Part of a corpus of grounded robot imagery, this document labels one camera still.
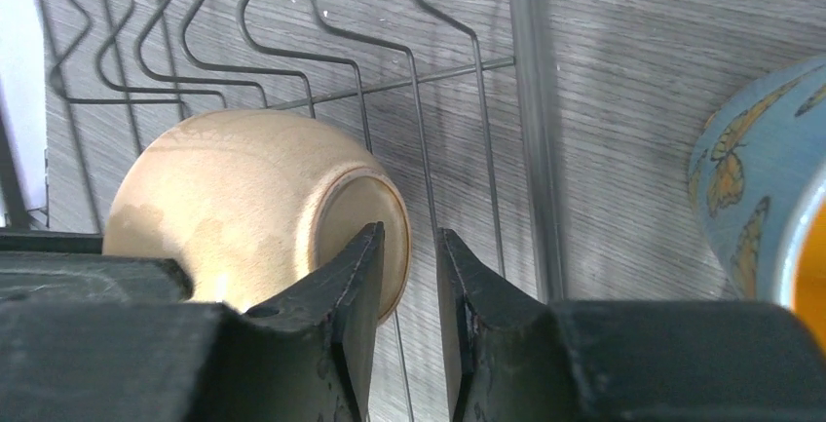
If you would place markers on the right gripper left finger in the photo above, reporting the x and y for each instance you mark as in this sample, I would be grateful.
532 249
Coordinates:
90 337

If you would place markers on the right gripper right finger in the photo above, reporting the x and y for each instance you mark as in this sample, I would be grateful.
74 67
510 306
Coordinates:
509 357

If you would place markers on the beige cup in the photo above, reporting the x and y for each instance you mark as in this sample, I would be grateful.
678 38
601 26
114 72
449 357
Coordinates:
250 201

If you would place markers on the blue beige mug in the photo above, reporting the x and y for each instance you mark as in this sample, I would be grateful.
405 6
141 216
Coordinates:
756 183

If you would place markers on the black wire dish rack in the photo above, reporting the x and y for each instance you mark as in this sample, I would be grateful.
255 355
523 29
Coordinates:
436 89

